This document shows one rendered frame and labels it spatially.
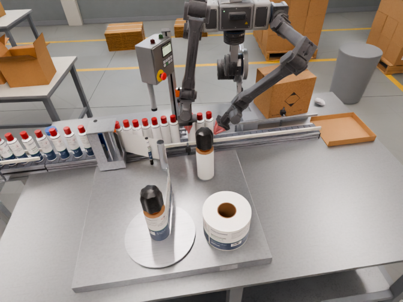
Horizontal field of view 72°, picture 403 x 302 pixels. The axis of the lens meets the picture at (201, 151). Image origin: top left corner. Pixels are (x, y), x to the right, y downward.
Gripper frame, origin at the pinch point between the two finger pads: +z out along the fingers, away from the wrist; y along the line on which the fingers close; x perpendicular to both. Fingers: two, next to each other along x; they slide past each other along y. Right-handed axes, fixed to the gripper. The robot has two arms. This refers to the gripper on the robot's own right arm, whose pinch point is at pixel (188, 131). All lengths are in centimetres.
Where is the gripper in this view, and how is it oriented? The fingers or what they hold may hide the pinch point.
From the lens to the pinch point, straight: 154.9
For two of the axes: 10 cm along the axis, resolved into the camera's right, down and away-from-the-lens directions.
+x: -1.3, -6.6, 7.4
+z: 0.5, 7.4, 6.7
